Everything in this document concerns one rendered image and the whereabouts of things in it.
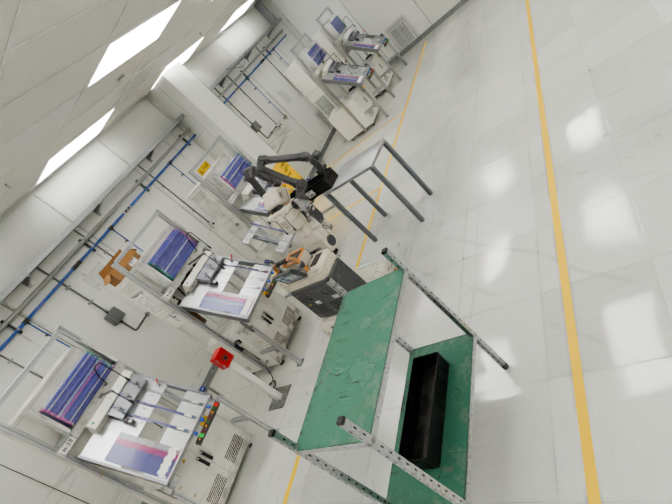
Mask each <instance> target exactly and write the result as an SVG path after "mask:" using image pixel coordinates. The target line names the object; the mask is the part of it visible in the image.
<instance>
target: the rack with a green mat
mask: <svg viewBox="0 0 672 504"><path fill-rule="evenodd" d="M381 254H382V255H383V256H384V257H385V258H386V259H387V260H389V261H390V262H391V263H392V264H393V265H394V266H395V267H396V268H397V269H398V270H395V271H393V272H391V273H389V274H386V275H384V276H382V277H380V278H377V279H375V280H373V281H371V282H369V283H366V284H364V285H362V286H360V287H357V288H355V289H353V290H351V291H348V292H347V291H346V290H345V289H344V288H342V287H341V286H340V285H339V284H338V283H337V282H335V281H334V280H333V279H332V278H331V277H329V276H327V277H325V280H324V282H325V283H327V284H328V285H329V286H330V287H331V288H332V289H334V290H335V291H336V292H337V293H338V294H340V295H341V296H342V297H343V298H342V302H341V305H340V308H339V311H338V314H337V317H336V321H335V324H334V327H333V330H332V333H331V336H330V340H329V343H328V346H327V349H326V352H325V355H324V358H323V362H322V365H321V368H320V371H319V374H318V377H317V381H316V384H315V387H314V390H313V393H312V396H311V400H310V403H309V406H308V409H307V412H306V415H305V419H304V422H303V425H302V428H301V431H300V434H299V438H298V441H297V443H295V442H294V441H292V440H291V439H289V438H287V437H286V436H284V435H283V434H281V433H279V432H278V431H276V430H275V429H271V430H269V433H268V437H269V438H271V439H273V440H274V441H276V442H277V443H279V444H281V445H282V446H284V447H286V448H287V449H289V450H291V451H292V452H294V453H295V454H297V455H299V456H300V457H302V458H304V459H305V460H307V461H309V462H310V463H312V464H313V465H315V466H317V467H318V468H320V469H322V470H323V471H325V472H327V473H328V474H330V475H331V476H333V477H335V478H336V479H338V480H340V481H341V482H343V483H345V484H346V485H348V486H349V487H351V488H353V489H354V490H356V491H358V492H359V493H361V494H363V495H364V496H366V497H367V498H369V499H371V500H372V501H374V502H376V503H377V504H470V481H471V457H472V434H473V411H474V388H475V365H476V344H477V345H478V346H480V347H481V348H482V349H483V350H484V351H485V352H486V353H487V354H488V355H489V356H490V357H491V358H492V359H493V360H494V361H495V362H496V363H498V364H499V365H500V366H501V367H502V368H503V369H504V370H506V369H508V368H509V365H508V363H506V362H505V361H504V360H503V359H502V358H501V357H500V356H499V355H498V354H497V353H496V352H495V351H494V350H493V349H492V348H491V347H490V346H489V345H488V344H487V343H486V342H485V341H484V340H482V339H481V338H480V337H479V336H478V335H477V334H476V333H475V332H474V331H473V330H472V329H471V328H470V327H469V326H468V325H467V324H466V323H465V322H464V321H463V320H462V319H461V318H460V317H459V316H457V315H456V314H455V313H454V312H453V311H452V310H451V309H450V308H449V307H448V306H447V305H446V304H445V303H444V302H443V301H442V300H441V299H440V298H439V297H438V296H437V295H436V294H435V293H434V292H432V291H431V290H430V289H429V288H428V287H427V286H426V285H425V284H424V283H423V282H422V281H421V280H420V279H419V278H418V277H417V276H416V275H415V274H414V273H413V272H412V271H411V270H410V269H409V268H408V267H407V266H405V265H404V264H403V263H402V262H401V261H400V260H399V259H398V258H397V257H396V256H395V255H394V254H393V253H392V252H391V251H390V250H389V249H388V248H387V247H385V248H383V249H382V250H381ZM407 278H408V279H409V280H410V281H411V282H412V283H413V284H414V285H415V286H416V287H417V288H418V289H419V290H420V291H421V292H422V293H423V294H425V295H426V296H427V297H428V298H429V299H430V300H431V301H432V302H433V303H434V304H435V305H436V306H437V307H438V308H439V309H440V310H441V311H443V312H444V313H445V314H446V315H447V316H448V317H449V318H450V319H451V320H452V321H453V322H454V323H455V324H456V325H457V326H458V327H459V328H460V329H462V330H463V331H464V332H465V333H466V334H464V335H460V336H457V337H453V338H450V339H446V340H443V341H440V342H436V343H433V344H429V345H426V346H422V347H419V348H415V349H414V348H412V347H411V346H410V345H409V344H408V343H407V342H405V341H404V340H403V339H402V338H401V337H400V336H398V335H397V329H398V324H399V319H400V313H401V308H402V303H403V298H404V293H405V288H406V282H407ZM395 342H396V343H398V344H399V345H400V346H401V347H402V348H404V349H405V350H406V351H407V352H408V353H409V354H410V356H409V362H408V368H407V374H406V380H405V386H404V393H403V399H402V405H401V411H400V417H399V423H398V429H397V436H396V442H395V448H394V450H392V449H391V448H389V447H388V446H386V445H385V444H383V443H382V442H381V441H379V440H378V439H376V437H377V432H378V427H379V422H380V417H381V411H382V406H383V401H384V396H385V391H386V386H387V381H388V375H389V370H390V365H391V360H392V355H393V350H394V344H395ZM434 352H439V353H440V355H441V356H442V357H443V358H444V359H445V360H446V361H447V362H448V363H449V375H448V385H447V396H446V407H445V418H444V419H445V420H444V431H443V442H442V453H441V464H440V468H434V469H419V468H418V467H417V466H415V465H414V464H412V463H411V462H409V461H408V460H406V459H405V458H404V457H402V456H401V455H399V454H398V452H399V446H400V440H401V434H402V427H403V421H404V415H405V408H406V402H407V395H408V389H409V382H410V375H411V369H412V362H413V358H415V357H419V356H423V355H426V354H430V353H434ZM363 447H370V448H372V449H373V450H375V451H376V452H378V453H379V454H381V455H382V456H384V457H385V458H387V459H388V460H389V461H391V462H392V466H391V472H390V479H389V485H388V491H387V497H386V499H385V498H384V497H382V496H380V495H379V494H377V493H376V492H374V491H372V490H371V489H369V488H368V487H366V486H364V485H363V484H361V483H359V482H358V481H356V480H355V479H353V478H351V477H350V476H348V475H347V474H345V473H343V472H342V471H340V470H339V469H337V468H335V467H334V466H332V465H331V464H329V463H327V462H326V461H324V460H323V459H321V458H319V457H318V456H316V455H315V454H313V453H322V452H330V451H338V450H347V449H355V448H363Z"/></svg>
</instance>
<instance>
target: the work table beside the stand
mask: <svg viewBox="0 0 672 504"><path fill-rule="evenodd" d="M383 146H384V147H385V148H386V149H387V150H388V151H389V152H390V153H391V155H392V156H393V157H394V158H395V159H396V160H397V161H398V162H399V163H400V164H401V165H402V167H403V168H404V169H405V170H406V171H407V172H408V173H409V174H410V175H411V176H412V177H413V179H414V180H415V181H416V182H417V183H418V184H419V185H420V186H421V187H422V188H423V189H424V191H425V192H426V193H427V194H428V195H429V196H430V195H432V193H433V191H432V190H431V189H430V188H429V187H428V186H427V185H426V184H425V183H424V182H423V180H422V179H421V178H420V177H419V176H418V175H417V174H416V173H415V172H414V171H413V169H412V168H411V167H410V166H409V165H408V164H407V163H406V162H405V161H404V160H403V158H402V157H401V156H400V155H399V154H398V153H397V152H396V151H395V150H394V148H393V147H392V146H391V145H390V144H389V143H388V142H387V141H386V140H385V139H384V138H382V139H381V140H379V141H378V142H376V143H375V144H373V145H372V146H370V147H369V148H367V149H366V150H364V151H363V152H361V153H360V154H358V155H356V156H355V157H353V158H352V159H350V160H349V161H347V162H346V163H344V164H343V165H341V166H340V167H338V168H337V170H336V173H337V174H338V177H337V179H336V181H335V183H334V185H333V187H332V188H331V189H330V190H328V191H326V192H325V193H324V195H325V196H326V197H327V198H328V199H329V200H330V201H331V202H332V203H333V204H334V205H335V206H336V207H337V208H338V209H339V210H341V211H342V212H343V213H344V214H345V215H346V216H347V217H348V218H349V219H350V220H351V221H352V222H353V223H354V224H355V225H356V226H357V227H358V228H359V229H361V230H362V231H363V232H364V233H365V234H366V235H367V236H368V237H369V238H370V239H371V240H372V241H373V242H374V243H375V242H377V240H378V239H377V238H376V237H375V236H374V235H373V234H372V233H371V232H370V231H369V230H368V229H367V228H366V227H365V226H364V225H363V224H362V223H361V222H360V221H358V220H357V219H356V218H355V217H354V216H353V215H352V214H351V213H350V212H349V211H348V210H347V209H346V208H345V207H344V206H343V205H342V204H341V203H340V202H339V201H338V200H337V199H336V198H334V197H333V196H332V195H331V194H330V193H332V192H334V191H335V190H337V189H339V188H340V187H342V186H344V185H345V184H347V183H350V184H351V185H352V186H353V187H354V188H355V189H356V190H357V191H358V192H359V193H360V194H361V195H362V196H363V197H364V198H365V199H366V200H367V201H368V202H369V203H370V204H371V205H372V206H373V207H374V208H375V209H376V210H377V211H378V212H379V213H380V214H381V215H382V216H383V217H386V216H387V213H386V212H385V211H384V210H383V209H382V208H381V207H380V206H379V205H378V204H377V203H376V202H375V201H374V200H373V199H372V198H371V197H370V196H369V195H368V194H367V193H366V192H365V191H364V190H363V189H362V188H361V187H360V186H359V185H358V184H357V183H356V182H355V181H354V179H355V178H357V177H359V176H360V175H362V174H364V173H365V172H367V171H369V170H371V171H372V172H373V173H374V174H375V175H376V176H377V177H378V178H379V179H380V181H381V182H382V183H383V184H384V185H385V186H386V187H387V188H388V189H389V190H390V191H391V192H392V193H393V194H394V195H395V196H396V197H397V198H398V199H399V200H400V201H401V202H402V203H403V204H404V206H405V207H406V208H407V209H408V210H409V211H410V212H411V213H412V214H413V215H414V216H415V217H416V218H417V219H418V220H419V221H420V222H424V220H425V218H424V217H423V216H422V215H421V214H420V213H419V212H418V211H417V210H416V209H415V208H414V207H413V206H412V205H411V204H410V203H409V201H408V200H407V199H406V198H405V197H404V196H403V195H402V194H401V193H400V192H399V191H398V190H397V189H396V188H395V187H394V186H393V185H392V184H391V183H390V181H389V180H388V179H387V178H386V177H385V176H384V175H383V174H382V173H381V172H380V171H379V170H378V169H377V168H376V167H375V166H374V165H375V162H376V160H377V158H378V156H379V153H380V151H381V149H382V147H383Z"/></svg>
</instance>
